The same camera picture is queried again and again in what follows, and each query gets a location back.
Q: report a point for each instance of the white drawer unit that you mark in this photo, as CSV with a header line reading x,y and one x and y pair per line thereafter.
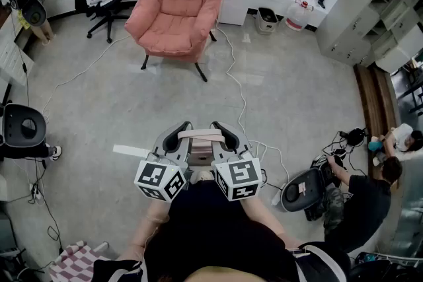
x,y
13,56

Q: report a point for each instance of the white waste bin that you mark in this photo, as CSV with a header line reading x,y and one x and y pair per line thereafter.
x,y
264,26

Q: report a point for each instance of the teal soft object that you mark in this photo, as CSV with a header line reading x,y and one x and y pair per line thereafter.
x,y
375,145

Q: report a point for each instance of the person's left forearm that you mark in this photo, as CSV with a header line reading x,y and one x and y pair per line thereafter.
x,y
150,214

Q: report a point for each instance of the yellow patterned cloth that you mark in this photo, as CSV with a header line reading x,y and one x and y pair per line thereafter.
x,y
23,20

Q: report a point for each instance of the pink padded armchair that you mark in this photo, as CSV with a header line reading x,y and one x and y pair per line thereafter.
x,y
178,10

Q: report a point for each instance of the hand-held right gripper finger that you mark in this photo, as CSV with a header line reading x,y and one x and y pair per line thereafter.
x,y
218,150
243,140

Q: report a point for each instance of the dark grey oval device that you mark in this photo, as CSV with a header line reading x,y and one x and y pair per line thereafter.
x,y
297,195

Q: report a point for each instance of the person's right forearm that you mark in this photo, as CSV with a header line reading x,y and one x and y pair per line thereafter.
x,y
264,221

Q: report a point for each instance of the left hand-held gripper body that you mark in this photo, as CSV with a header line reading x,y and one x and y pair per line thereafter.
x,y
155,175

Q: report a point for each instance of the white power strip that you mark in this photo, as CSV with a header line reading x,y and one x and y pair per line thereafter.
x,y
35,193
276,197

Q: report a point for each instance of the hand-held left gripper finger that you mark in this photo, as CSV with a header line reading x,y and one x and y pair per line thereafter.
x,y
160,138
184,150

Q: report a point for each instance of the person's black jacket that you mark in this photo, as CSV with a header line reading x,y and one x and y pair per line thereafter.
x,y
324,264

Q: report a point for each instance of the pink checkered cloth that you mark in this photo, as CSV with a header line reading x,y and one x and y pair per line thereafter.
x,y
76,261

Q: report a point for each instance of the wooden floor step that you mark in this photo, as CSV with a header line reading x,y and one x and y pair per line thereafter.
x,y
370,99

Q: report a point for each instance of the person's dark dress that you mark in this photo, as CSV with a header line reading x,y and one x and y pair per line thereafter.
x,y
205,201

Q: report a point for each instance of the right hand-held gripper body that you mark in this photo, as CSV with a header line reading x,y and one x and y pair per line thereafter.
x,y
239,175

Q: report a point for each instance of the white tape strip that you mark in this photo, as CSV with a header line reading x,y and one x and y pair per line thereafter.
x,y
129,150

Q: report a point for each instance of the white locker cabinet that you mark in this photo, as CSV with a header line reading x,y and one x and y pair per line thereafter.
x,y
350,26

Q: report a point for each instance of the clear water jug red cap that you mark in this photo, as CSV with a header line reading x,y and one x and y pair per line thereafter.
x,y
297,14

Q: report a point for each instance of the black white round device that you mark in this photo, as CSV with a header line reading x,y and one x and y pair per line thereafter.
x,y
325,168

